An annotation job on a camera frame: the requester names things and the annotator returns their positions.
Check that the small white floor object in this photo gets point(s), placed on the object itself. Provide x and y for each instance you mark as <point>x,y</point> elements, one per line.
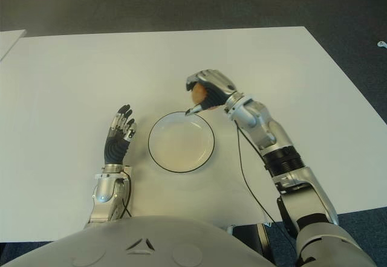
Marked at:
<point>382,43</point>

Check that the white side table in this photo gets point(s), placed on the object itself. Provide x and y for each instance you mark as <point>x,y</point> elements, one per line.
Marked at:
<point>9,42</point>

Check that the white plate black rim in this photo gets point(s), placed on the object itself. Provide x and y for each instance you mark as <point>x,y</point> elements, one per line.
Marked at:
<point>181,144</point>

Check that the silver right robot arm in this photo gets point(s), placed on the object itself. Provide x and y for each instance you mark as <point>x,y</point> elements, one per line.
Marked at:
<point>272,134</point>

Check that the black table leg with bracket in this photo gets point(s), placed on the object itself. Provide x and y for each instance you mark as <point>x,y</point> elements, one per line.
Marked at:
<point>261,239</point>

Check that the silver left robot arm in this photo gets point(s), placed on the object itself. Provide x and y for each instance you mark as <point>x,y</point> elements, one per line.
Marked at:
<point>104,191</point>

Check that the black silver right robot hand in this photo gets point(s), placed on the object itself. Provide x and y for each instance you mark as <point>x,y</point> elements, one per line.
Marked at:
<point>219,87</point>

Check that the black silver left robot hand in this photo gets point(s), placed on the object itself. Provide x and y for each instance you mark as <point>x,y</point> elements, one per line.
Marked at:
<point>115,150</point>

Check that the red yellow apple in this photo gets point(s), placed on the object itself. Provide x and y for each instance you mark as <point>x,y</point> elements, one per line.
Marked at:
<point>199,94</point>

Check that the grey robot torso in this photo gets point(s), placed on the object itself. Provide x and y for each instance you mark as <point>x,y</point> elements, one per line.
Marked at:
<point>136,243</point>

